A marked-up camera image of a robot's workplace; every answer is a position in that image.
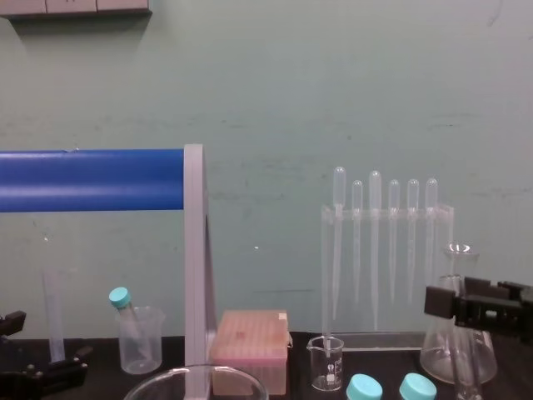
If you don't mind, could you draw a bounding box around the pink pipette tip box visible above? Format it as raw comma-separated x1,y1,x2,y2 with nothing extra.
209,308,295,395

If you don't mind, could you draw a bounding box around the large round glass dish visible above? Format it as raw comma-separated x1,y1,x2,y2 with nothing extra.
122,363,269,400

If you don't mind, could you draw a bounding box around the clear acrylic pipette rack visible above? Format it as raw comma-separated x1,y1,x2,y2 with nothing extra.
320,202,456,352

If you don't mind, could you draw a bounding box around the teal capped test tube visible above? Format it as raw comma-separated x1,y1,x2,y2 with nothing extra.
398,372,438,400
345,372,384,400
108,287,152,364

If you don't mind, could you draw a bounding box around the clear plastic beaker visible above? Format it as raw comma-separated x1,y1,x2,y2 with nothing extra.
115,305,167,375

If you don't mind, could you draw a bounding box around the clear plastic graduated cylinder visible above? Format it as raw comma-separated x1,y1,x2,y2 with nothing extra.
41,267,68,364

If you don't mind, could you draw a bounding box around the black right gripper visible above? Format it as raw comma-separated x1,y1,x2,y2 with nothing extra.
424,276,533,348

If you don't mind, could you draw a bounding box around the glass conical flask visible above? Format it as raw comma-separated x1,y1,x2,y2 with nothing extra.
419,242,498,385

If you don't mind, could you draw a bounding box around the clear glass test tube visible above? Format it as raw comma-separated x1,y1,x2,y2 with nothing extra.
451,324,485,400

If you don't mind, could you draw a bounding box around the small glass beaker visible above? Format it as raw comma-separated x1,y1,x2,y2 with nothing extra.
306,335,346,393

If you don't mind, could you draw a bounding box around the blue pipe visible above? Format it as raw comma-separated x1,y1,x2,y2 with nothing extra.
0,148,187,213

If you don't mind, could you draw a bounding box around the white wall cabinet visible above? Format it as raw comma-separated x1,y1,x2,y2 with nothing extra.
0,0,153,18

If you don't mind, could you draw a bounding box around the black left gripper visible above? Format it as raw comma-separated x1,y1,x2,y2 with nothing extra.
0,309,93,400

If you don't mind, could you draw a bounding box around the grey upright panel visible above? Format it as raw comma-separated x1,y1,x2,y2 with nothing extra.
182,143,219,398

